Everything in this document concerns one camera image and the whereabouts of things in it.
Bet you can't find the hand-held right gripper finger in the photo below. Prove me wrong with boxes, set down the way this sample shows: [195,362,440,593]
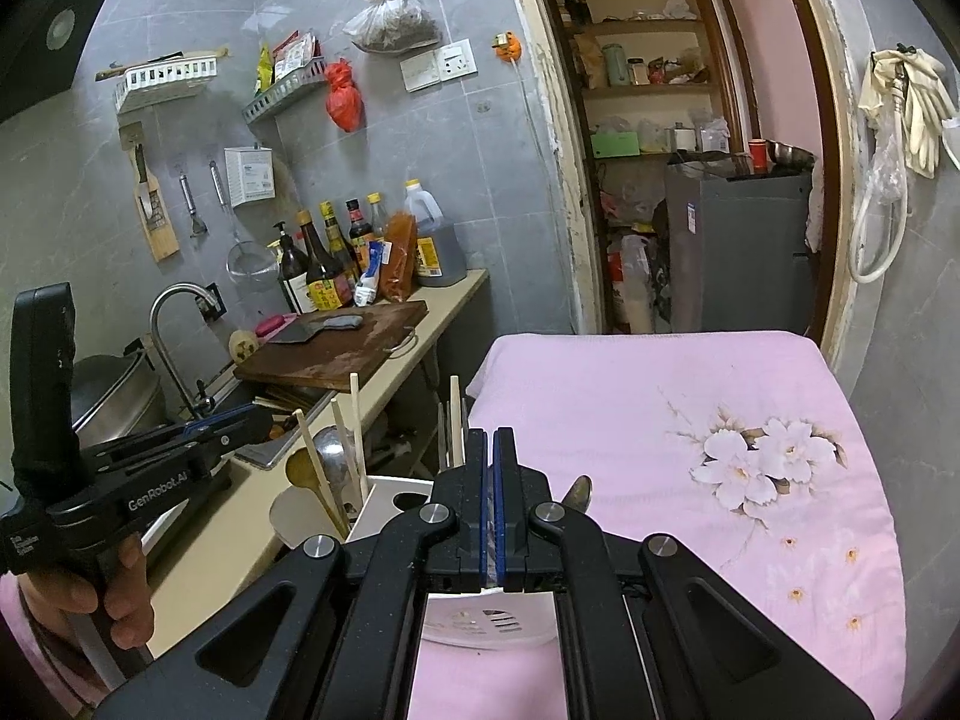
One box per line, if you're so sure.
[94,427,494,720]
[493,427,875,720]

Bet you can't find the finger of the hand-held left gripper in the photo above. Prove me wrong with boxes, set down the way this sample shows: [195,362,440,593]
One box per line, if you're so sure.
[90,403,260,462]
[112,414,275,466]

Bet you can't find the gold spoon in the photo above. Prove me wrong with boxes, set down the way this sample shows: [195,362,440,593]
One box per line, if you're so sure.
[285,446,338,533]

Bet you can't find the white plastic utensil holder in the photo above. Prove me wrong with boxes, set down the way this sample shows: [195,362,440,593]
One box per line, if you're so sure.
[268,471,562,652]

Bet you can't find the person's left hand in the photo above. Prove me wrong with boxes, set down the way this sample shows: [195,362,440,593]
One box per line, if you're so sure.
[15,535,156,659]

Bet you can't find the steel faucet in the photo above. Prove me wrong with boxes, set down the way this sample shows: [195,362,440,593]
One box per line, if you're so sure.
[148,281,230,421]

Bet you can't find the steel steamer pot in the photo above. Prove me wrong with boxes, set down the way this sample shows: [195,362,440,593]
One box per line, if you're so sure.
[71,341,166,451]

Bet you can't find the wooden cutting board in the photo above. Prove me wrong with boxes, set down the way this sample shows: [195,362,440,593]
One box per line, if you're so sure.
[232,300,430,391]

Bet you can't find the steel cleaver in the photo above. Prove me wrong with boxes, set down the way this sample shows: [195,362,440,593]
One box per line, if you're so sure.
[266,313,365,346]

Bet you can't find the dark pump bottle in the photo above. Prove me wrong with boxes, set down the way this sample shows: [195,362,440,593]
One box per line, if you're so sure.
[271,221,316,314]

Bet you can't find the steel mesh strainer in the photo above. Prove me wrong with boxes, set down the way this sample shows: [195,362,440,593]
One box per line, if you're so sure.
[208,160,280,284]

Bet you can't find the large dark sauce bottle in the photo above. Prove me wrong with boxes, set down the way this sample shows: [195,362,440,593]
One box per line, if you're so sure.
[295,210,353,312]

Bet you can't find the pink floral blanket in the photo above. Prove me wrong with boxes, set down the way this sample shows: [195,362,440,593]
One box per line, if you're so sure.
[409,328,908,720]

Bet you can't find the white tube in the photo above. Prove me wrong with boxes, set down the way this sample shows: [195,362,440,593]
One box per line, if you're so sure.
[352,240,395,308]

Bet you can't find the wooden knife sheath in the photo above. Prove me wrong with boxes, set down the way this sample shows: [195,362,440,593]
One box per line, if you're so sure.
[118,124,182,262]

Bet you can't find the steel peeler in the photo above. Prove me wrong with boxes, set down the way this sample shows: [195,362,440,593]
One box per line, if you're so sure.
[178,172,209,239]

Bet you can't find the yellow cap sauce bottle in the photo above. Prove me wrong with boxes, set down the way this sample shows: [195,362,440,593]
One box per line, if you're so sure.
[319,200,361,286]

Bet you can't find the orange seasoning packet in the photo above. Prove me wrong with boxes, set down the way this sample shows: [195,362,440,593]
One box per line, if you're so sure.
[377,210,419,302]

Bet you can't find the red cap sauce bottle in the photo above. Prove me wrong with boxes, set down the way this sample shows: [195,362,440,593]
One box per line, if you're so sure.
[345,199,376,271]

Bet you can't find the large cooking oil jug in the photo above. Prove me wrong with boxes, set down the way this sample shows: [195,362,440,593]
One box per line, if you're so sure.
[403,178,467,288]

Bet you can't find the red plastic bag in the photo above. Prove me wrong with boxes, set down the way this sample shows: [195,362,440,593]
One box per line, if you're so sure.
[324,58,367,132]

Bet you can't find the grey refrigerator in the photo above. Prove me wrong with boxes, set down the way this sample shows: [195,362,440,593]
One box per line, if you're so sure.
[664,157,815,335]

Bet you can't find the red white snack packet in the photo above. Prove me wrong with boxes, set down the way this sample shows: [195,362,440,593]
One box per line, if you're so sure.
[271,30,320,83]

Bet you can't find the green box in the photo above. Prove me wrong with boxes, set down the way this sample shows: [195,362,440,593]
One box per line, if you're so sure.
[590,131,642,160]

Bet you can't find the black range hood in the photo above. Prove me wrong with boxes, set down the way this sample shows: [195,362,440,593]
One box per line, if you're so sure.
[0,0,140,125]

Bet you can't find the clear bag of dried goods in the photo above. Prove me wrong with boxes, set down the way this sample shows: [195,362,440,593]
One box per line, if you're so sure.
[343,0,442,55]

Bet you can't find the steel bowl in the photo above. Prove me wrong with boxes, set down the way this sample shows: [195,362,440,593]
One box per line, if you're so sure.
[769,141,817,170]

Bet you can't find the wooden storage shelf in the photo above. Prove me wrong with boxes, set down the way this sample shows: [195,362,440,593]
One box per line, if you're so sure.
[551,0,740,166]

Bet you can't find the clear plastic bag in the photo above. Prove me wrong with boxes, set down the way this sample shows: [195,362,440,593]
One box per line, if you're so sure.
[862,142,905,203]

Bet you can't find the cream rubber gloves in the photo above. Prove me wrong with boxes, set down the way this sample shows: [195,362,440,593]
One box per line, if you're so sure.
[857,47,960,179]

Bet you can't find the white box on wall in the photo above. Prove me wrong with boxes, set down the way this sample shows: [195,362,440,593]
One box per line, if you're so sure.
[223,144,278,209]

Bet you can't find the metal wall shelf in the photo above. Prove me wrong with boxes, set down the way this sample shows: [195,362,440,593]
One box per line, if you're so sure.
[241,56,329,125]

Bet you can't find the white plastic wall rack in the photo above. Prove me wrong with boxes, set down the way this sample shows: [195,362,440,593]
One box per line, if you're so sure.
[94,49,230,115]

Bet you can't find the white wall switch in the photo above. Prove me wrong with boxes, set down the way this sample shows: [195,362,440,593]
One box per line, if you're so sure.
[399,52,443,93]

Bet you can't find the white wall socket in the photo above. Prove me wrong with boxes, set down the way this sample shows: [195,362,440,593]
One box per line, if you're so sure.
[437,41,478,80]

